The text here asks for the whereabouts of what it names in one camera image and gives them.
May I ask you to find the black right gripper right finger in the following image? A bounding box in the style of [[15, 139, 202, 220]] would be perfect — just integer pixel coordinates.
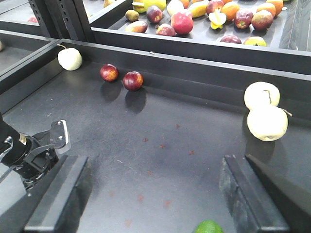
[[219, 154, 311, 233]]

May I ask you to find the pale pear rear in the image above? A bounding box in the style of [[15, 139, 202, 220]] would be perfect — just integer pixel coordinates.
[[244, 82, 280, 110]]

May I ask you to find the black fruit display table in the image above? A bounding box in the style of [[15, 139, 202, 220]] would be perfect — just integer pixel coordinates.
[[0, 31, 311, 233]]

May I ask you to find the dark red plum right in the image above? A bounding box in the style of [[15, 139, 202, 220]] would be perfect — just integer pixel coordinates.
[[123, 71, 144, 91]]

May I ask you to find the pale pear front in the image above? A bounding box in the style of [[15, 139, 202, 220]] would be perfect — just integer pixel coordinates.
[[247, 105, 289, 141]]

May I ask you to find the pale pear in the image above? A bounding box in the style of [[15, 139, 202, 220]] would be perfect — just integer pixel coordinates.
[[244, 82, 280, 110], [247, 105, 289, 141]]

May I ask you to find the big red apple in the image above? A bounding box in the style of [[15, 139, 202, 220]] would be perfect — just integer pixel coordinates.
[[171, 9, 194, 35]]

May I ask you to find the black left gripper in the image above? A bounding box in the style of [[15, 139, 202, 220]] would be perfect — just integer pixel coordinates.
[[0, 116, 71, 189]]

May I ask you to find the black rear fruit tray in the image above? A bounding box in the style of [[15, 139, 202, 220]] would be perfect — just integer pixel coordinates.
[[89, 0, 311, 75]]

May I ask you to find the dark red plum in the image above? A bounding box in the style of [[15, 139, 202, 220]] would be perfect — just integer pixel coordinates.
[[123, 71, 144, 91], [100, 64, 119, 82]]

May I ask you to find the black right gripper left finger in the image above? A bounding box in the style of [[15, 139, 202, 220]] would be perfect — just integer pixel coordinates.
[[0, 156, 92, 233]]

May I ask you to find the green avocado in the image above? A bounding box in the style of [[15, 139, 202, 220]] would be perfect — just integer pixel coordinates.
[[194, 220, 224, 233]]

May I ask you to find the dark red plum left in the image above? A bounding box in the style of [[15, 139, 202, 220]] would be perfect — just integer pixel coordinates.
[[100, 64, 119, 82]]

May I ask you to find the pale apple left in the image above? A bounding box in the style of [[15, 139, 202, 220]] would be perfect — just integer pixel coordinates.
[[57, 44, 82, 71]]

